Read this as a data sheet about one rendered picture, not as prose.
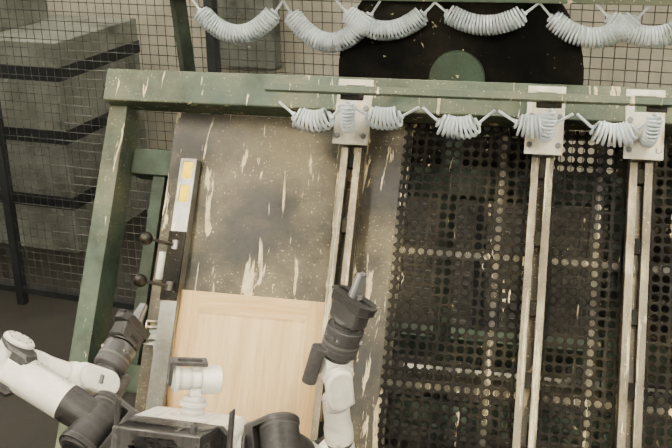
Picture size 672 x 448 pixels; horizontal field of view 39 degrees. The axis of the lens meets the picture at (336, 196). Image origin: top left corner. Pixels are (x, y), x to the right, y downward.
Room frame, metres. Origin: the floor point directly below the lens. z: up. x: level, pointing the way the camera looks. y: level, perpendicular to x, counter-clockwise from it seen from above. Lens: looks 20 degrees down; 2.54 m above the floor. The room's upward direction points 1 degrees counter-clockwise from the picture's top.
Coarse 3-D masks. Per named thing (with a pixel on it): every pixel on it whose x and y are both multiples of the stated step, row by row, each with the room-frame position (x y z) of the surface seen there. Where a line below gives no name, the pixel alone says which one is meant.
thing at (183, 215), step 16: (192, 160) 2.64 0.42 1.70; (192, 176) 2.62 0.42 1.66; (176, 192) 2.60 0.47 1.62; (192, 192) 2.59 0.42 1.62; (176, 208) 2.58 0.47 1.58; (192, 208) 2.59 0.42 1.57; (176, 224) 2.55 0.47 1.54; (192, 224) 2.58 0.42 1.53; (160, 304) 2.43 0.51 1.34; (176, 304) 2.42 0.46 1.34; (160, 320) 2.41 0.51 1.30; (176, 320) 2.41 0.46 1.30; (160, 336) 2.38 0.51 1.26; (160, 352) 2.36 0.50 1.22; (160, 368) 2.33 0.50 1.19; (160, 384) 2.31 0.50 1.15; (160, 400) 2.29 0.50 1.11
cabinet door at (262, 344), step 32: (192, 320) 2.41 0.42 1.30; (224, 320) 2.39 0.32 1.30; (256, 320) 2.38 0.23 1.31; (288, 320) 2.36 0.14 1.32; (320, 320) 2.34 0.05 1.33; (192, 352) 2.36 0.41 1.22; (224, 352) 2.35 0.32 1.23; (256, 352) 2.33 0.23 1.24; (288, 352) 2.31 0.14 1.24; (224, 384) 2.30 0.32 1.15; (256, 384) 2.28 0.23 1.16; (288, 384) 2.26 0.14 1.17; (256, 416) 2.23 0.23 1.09
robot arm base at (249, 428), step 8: (264, 416) 1.80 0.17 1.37; (272, 416) 1.79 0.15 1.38; (280, 416) 1.79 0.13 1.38; (288, 416) 1.79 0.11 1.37; (296, 416) 1.81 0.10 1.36; (248, 424) 1.81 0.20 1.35; (256, 424) 1.80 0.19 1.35; (264, 424) 1.79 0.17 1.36; (248, 432) 1.79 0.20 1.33; (256, 432) 1.80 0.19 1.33; (248, 440) 1.78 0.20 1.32; (256, 440) 1.78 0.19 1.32
